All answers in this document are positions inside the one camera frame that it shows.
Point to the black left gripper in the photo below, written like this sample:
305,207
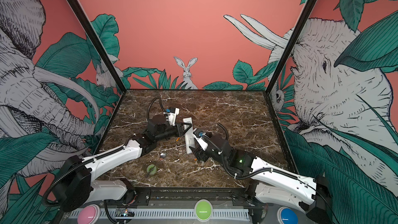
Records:
179,128

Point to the white slotted cable duct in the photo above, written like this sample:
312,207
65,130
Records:
163,213

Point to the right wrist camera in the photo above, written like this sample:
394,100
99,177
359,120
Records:
199,136

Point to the white remote control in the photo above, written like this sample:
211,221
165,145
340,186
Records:
190,141

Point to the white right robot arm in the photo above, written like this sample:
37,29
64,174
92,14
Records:
306,194

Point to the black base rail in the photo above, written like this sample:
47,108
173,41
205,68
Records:
238,196

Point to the black right corner post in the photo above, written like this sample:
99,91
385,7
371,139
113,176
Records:
308,7

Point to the black left corner post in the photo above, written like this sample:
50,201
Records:
94,38

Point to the green tape roll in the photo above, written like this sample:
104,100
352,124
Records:
151,169

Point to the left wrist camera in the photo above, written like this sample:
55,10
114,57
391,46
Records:
171,115

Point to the black corner post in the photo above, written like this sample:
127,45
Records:
308,7
94,38

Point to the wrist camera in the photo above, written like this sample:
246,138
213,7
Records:
199,136
171,115

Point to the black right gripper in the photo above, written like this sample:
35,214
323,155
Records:
200,153

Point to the blue push button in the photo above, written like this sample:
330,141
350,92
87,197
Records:
286,216

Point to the green push button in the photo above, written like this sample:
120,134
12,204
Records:
203,210

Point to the pink push button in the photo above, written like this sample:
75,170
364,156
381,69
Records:
89,215

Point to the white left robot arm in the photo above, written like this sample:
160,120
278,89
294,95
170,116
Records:
73,185

